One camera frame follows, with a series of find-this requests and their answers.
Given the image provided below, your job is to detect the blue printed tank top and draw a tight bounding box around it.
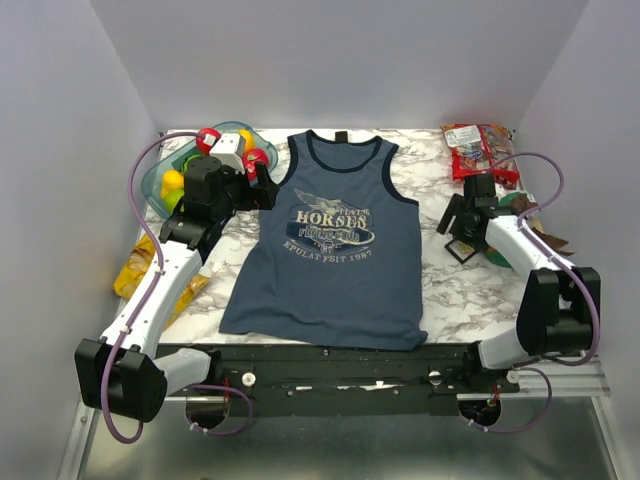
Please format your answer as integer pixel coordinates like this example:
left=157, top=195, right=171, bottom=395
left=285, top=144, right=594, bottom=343
left=219, top=131, right=427, bottom=351

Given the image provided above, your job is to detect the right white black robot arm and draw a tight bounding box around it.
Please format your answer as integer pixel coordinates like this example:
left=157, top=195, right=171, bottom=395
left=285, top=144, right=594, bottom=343
left=437, top=173, right=601, bottom=392

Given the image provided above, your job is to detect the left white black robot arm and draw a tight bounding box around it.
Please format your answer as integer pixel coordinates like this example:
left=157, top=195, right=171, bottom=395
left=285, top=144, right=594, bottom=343
left=74, top=157, right=279, bottom=428

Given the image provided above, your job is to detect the red apple right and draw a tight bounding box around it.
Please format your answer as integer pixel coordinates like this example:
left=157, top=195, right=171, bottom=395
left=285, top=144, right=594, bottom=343
left=242, top=148, right=270, bottom=173

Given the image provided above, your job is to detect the red apple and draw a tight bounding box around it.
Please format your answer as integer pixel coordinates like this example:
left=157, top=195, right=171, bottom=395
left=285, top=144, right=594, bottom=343
left=196, top=127, right=221, bottom=155
left=242, top=148, right=270, bottom=173

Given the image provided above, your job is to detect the green fruit middle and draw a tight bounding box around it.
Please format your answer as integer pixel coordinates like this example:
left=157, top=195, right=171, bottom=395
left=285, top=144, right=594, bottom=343
left=181, top=154, right=203, bottom=174

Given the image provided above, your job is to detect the green pear front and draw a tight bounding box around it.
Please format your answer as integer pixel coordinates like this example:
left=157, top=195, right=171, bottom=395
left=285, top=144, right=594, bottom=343
left=163, top=189, right=184, bottom=214

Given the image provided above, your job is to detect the yellow lemon left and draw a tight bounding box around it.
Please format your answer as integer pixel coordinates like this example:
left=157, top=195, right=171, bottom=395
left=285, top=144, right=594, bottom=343
left=161, top=169, right=184, bottom=196

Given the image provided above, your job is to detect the red apple top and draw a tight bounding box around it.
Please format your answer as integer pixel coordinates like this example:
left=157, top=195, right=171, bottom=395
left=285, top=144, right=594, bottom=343
left=196, top=127, right=221, bottom=155

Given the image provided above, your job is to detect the orange fruit top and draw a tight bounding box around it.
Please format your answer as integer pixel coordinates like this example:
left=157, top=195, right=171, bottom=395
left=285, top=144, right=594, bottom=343
left=237, top=129, right=255, bottom=155

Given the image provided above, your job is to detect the red candy bag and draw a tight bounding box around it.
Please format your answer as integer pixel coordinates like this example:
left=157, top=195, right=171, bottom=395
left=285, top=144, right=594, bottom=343
left=440, top=123, right=520, bottom=189

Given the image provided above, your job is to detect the teal plastic fruit container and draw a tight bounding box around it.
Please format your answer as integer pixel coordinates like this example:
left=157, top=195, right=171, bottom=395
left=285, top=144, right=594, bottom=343
left=141, top=121, right=278, bottom=220

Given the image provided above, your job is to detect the yellow Lays chips bag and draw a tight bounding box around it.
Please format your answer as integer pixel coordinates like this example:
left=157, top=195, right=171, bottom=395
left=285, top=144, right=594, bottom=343
left=113, top=234, right=209, bottom=329

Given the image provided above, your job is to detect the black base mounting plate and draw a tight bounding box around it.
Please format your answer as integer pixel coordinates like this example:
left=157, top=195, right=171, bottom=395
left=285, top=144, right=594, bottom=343
left=170, top=344, right=544, bottom=417

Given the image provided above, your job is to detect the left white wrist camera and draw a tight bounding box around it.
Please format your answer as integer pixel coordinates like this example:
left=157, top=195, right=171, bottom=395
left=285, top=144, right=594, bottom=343
left=209, top=133, right=245, bottom=173

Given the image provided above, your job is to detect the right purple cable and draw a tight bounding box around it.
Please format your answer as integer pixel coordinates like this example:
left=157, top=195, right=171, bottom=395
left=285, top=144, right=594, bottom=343
left=464, top=151, right=601, bottom=434

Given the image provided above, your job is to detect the aluminium rail frame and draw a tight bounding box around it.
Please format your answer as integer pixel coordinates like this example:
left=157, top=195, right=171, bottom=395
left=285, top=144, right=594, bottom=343
left=60, top=363, right=634, bottom=479

